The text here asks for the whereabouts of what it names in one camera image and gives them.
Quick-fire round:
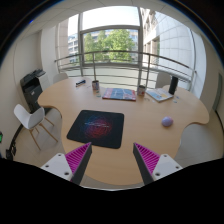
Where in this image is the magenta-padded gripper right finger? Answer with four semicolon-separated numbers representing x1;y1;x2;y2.
132;142;184;186

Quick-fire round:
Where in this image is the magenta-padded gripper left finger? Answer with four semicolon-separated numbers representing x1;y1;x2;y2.
40;142;93;186

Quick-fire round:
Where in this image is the lilac and pink computer mouse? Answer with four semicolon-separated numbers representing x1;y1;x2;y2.
161;115;174;128

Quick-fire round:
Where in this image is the black mouse pad, red-blue print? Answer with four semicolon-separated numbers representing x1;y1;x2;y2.
66;109;125;150

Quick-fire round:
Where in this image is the white chair with wooden legs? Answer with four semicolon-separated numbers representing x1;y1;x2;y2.
13;103;60;151

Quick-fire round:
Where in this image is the light blue and yellow book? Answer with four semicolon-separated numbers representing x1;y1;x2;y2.
145;88;175;103

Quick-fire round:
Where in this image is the white and red printed cup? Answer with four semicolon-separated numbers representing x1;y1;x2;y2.
137;84;147;98

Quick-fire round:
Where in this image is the black cylindrical speaker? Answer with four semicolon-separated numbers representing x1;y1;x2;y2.
168;75;180;96

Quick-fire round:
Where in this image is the red and blue magazine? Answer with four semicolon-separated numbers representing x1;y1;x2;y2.
101;87;138;102

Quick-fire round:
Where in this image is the small dark blue stapler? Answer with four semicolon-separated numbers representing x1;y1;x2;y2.
75;79;87;88

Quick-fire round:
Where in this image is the grey metal balcony railing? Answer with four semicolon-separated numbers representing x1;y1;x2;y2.
54;49;198;92

